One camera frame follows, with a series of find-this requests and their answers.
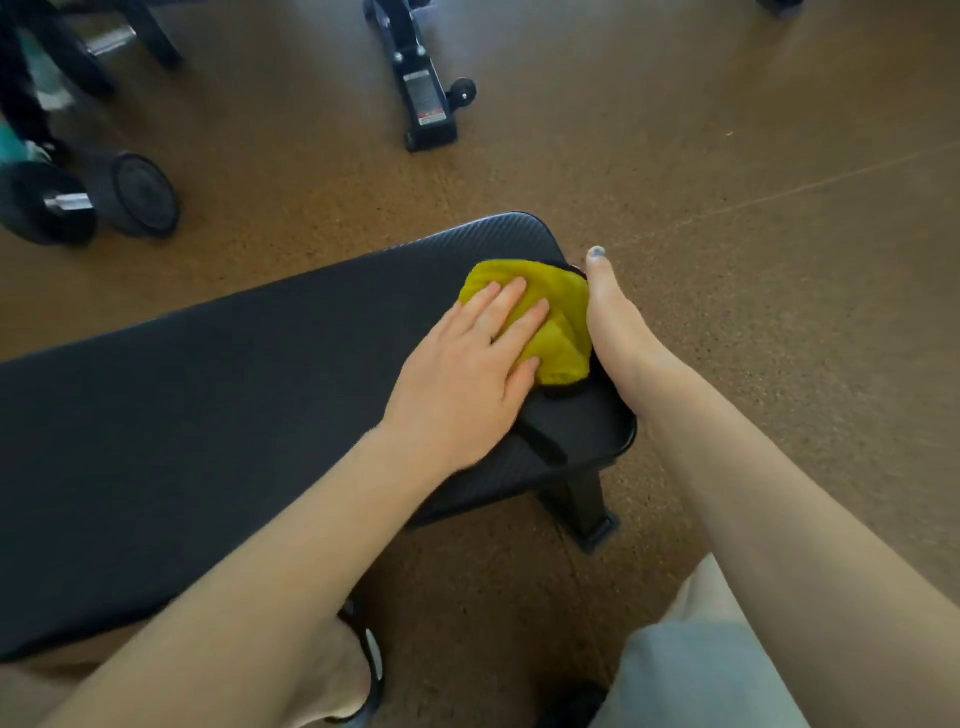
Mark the person's right hand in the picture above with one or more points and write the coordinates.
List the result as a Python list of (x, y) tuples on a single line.
[(619, 337)]

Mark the person's left hand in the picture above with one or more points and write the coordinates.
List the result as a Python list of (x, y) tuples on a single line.
[(450, 390)]

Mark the person's left little finger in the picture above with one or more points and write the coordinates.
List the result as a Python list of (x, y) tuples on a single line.
[(474, 306)]

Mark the person's right thumb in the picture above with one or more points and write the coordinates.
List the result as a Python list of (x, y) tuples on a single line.
[(600, 289)]

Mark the person's left middle finger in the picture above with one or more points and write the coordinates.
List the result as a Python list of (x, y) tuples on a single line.
[(523, 330)]

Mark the yellow microfibre cloth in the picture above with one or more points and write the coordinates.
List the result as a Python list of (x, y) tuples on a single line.
[(559, 322)]

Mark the person's left forearm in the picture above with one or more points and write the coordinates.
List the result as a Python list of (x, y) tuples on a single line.
[(247, 592)]

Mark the person's right forearm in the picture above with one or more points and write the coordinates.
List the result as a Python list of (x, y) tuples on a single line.
[(795, 547)]

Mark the black equipment base with wheel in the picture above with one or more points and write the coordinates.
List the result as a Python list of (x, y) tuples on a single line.
[(424, 82)]

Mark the black padded workout bench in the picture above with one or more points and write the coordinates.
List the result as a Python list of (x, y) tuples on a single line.
[(225, 405)]

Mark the black and white sandal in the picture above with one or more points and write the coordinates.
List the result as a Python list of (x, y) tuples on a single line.
[(371, 660)]

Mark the grey shorts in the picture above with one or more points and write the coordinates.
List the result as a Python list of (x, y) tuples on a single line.
[(697, 660)]

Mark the black shoe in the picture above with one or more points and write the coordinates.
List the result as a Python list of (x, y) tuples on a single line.
[(574, 709)]

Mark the person's left foot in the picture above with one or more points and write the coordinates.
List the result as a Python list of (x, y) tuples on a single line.
[(330, 675)]

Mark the teal dumbbell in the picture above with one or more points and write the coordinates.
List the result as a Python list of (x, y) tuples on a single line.
[(16, 112)]

